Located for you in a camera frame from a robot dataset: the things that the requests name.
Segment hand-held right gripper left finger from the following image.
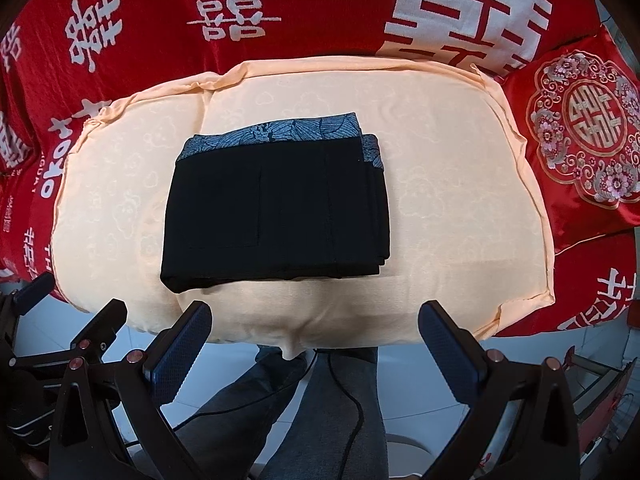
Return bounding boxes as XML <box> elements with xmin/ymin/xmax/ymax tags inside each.
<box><xmin>47</xmin><ymin>301</ymin><xmax>214</xmax><ymax>480</ymax></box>

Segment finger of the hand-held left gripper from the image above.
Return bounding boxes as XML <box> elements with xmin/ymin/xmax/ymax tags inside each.
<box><xmin>10</xmin><ymin>298</ymin><xmax>129</xmax><ymax>368</ymax></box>
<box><xmin>11</xmin><ymin>272</ymin><xmax>57</xmax><ymax>317</ymax></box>

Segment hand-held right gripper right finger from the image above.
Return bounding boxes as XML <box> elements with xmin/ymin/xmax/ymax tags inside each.
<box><xmin>418</xmin><ymin>301</ymin><xmax>582</xmax><ymax>480</ymax></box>

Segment black pants with patterned waistband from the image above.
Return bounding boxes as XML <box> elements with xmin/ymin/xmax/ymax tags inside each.
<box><xmin>160</xmin><ymin>111</ymin><xmax>392</xmax><ymax>295</ymax></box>

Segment person's left leg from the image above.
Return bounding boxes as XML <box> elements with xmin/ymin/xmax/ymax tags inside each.
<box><xmin>172</xmin><ymin>347</ymin><xmax>313</xmax><ymax>480</ymax></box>

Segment person's leg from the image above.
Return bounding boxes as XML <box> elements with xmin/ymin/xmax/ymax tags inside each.
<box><xmin>172</xmin><ymin>347</ymin><xmax>313</xmax><ymax>480</ymax></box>
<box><xmin>260</xmin><ymin>346</ymin><xmax>392</xmax><ymax>480</ymax></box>

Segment white round object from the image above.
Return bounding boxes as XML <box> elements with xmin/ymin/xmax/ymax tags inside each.
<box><xmin>387</xmin><ymin>432</ymin><xmax>432</xmax><ymax>480</ymax></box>

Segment person's right leg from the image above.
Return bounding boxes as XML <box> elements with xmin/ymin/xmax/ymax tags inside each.
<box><xmin>260</xmin><ymin>346</ymin><xmax>392</xmax><ymax>480</ymax></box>

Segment peach cloth sheet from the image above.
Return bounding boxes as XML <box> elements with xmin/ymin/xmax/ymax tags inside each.
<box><xmin>50</xmin><ymin>55</ymin><xmax>557</xmax><ymax>360</ymax></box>

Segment red embroidered floral pillow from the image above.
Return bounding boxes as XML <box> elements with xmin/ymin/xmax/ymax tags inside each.
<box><xmin>499</xmin><ymin>25</ymin><xmax>640</xmax><ymax>254</ymax></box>

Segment red blanket with white characters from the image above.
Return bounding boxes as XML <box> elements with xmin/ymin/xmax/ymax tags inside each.
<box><xmin>0</xmin><ymin>0</ymin><xmax>640</xmax><ymax>337</ymax></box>

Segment black cable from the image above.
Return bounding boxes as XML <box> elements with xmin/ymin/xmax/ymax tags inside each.
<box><xmin>172</xmin><ymin>349</ymin><xmax>367</xmax><ymax>467</ymax></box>

